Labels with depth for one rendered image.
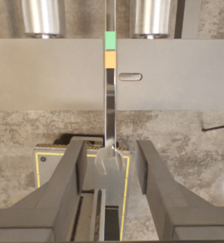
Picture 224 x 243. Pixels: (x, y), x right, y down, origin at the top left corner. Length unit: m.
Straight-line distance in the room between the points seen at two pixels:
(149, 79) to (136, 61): 0.03
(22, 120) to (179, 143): 1.38
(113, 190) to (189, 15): 1.15
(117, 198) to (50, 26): 1.21
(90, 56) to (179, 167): 1.61
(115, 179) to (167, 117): 0.67
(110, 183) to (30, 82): 1.16
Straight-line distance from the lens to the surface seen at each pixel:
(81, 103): 0.23
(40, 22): 0.52
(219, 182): 2.03
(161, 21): 0.51
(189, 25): 0.68
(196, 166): 1.82
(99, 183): 1.33
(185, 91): 0.25
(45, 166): 1.33
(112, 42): 0.22
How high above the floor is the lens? 1.39
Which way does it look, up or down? 74 degrees down
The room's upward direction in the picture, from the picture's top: 177 degrees clockwise
